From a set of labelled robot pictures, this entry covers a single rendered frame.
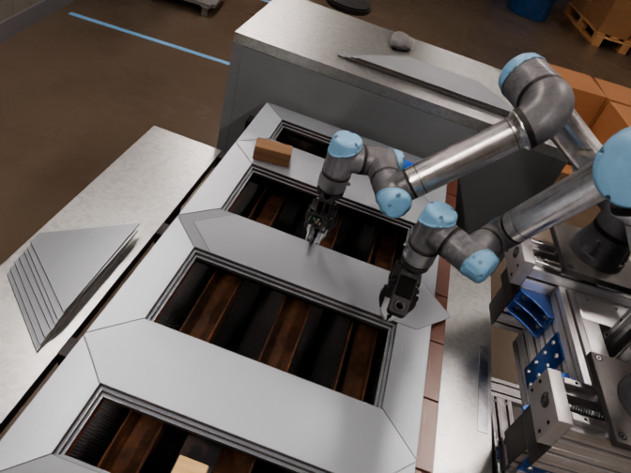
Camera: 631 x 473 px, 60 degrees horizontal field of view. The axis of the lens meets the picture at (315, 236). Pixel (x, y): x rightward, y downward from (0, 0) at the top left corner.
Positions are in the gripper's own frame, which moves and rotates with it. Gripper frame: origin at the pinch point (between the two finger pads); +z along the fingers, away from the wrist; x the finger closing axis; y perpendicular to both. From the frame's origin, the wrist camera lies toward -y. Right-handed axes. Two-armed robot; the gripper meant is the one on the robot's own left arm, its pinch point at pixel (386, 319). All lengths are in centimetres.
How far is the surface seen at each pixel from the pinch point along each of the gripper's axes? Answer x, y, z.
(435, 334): -13.8, 3.5, 2.5
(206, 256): 49.4, 0.4, 2.0
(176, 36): 190, 296, 84
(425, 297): -9.5, 13.7, 0.6
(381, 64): 26, 103, -23
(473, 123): -13, 91, -18
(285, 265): 29.3, 6.6, 0.7
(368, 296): 5.9, 6.5, 0.7
